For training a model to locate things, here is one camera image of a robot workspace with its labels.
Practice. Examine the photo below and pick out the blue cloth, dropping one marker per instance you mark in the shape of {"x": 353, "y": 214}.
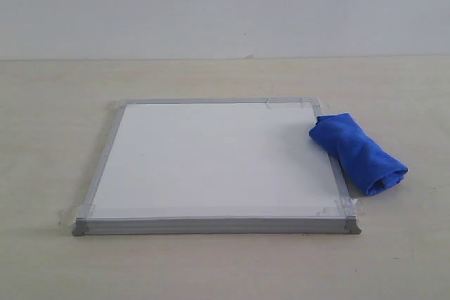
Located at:
{"x": 368, "y": 166}

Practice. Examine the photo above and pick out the white whiteboard with grey frame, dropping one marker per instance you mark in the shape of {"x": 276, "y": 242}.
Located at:
{"x": 211, "y": 166}

